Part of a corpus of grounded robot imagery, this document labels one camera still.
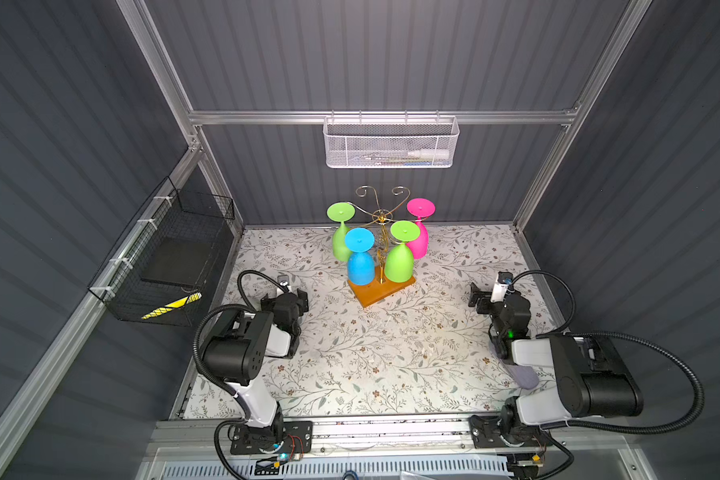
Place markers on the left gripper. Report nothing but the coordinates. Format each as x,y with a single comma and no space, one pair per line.
298,301

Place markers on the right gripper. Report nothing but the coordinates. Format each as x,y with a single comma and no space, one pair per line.
480,297

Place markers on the green wine glass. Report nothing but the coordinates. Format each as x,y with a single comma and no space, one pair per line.
400,259
341,212

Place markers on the pink wine glass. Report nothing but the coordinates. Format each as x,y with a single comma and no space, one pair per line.
421,209

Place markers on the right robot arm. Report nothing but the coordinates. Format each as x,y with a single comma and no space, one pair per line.
565,377

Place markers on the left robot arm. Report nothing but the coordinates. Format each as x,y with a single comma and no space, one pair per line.
229,348

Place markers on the blue wine glass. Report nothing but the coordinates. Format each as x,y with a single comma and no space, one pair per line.
361,265

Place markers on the purple oblong case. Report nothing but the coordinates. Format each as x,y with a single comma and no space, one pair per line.
524,376

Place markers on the floral table mat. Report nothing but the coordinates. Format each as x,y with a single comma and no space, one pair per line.
423,349

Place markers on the gold wire glass rack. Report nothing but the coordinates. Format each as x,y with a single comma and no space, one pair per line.
382,219

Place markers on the black wire basket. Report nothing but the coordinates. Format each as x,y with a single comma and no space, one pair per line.
167,269

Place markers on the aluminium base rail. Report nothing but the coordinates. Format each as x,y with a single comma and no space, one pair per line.
334,436

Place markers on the white wire mesh basket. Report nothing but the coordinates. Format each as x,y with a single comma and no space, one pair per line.
390,141

